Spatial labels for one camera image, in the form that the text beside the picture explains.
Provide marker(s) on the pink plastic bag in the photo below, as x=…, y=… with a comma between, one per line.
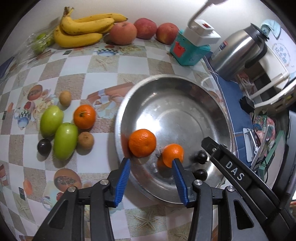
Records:
x=245, y=81

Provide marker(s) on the brown longan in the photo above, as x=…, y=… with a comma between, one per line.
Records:
x=85, y=140
x=65, y=98

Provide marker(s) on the yellow banana bunch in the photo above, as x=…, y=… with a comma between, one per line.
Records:
x=85, y=31

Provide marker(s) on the smaller orange tangerine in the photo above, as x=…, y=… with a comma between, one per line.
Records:
x=171, y=152

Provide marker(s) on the larger orange tangerine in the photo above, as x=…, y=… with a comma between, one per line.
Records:
x=142, y=143

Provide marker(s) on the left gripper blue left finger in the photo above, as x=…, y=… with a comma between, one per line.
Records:
x=121, y=178

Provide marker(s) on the bag of green limes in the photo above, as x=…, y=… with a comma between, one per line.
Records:
x=38, y=42

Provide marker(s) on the white wooden chair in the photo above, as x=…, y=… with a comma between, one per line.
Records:
x=274, y=74

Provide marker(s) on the white gooseneck lamp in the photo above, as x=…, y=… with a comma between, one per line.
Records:
x=202, y=9

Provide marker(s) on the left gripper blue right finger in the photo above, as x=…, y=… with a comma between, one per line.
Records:
x=183, y=181

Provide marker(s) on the orange tangerine with stem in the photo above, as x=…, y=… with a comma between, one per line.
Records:
x=84, y=117

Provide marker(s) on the black power adapter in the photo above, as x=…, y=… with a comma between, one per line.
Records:
x=246, y=104

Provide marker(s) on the red apple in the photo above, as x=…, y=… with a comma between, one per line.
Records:
x=146, y=28
x=166, y=33
x=123, y=33

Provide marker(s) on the teal plastic box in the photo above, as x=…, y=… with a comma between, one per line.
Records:
x=186, y=53

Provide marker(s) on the blue cloth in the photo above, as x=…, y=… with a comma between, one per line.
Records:
x=231, y=94

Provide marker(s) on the large steel basin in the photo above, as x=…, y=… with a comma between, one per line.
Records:
x=176, y=111

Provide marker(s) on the right red apple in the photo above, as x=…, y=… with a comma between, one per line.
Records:
x=166, y=33

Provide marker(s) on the middle red apple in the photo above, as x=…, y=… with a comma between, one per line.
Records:
x=146, y=28

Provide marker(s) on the green jujube fruit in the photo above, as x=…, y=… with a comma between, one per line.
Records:
x=65, y=141
x=51, y=119

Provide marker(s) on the front red apple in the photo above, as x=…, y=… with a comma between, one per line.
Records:
x=123, y=33

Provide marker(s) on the steel thermos jug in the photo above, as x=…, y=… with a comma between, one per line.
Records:
x=240, y=50

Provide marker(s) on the white phone stand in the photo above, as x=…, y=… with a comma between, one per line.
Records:
x=252, y=143

